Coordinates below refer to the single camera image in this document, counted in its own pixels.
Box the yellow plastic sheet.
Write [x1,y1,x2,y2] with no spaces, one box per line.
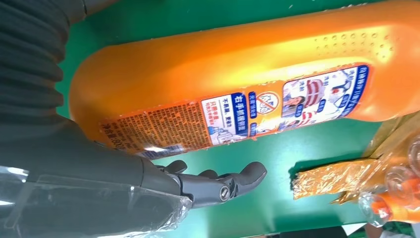
[290,112,420,205]

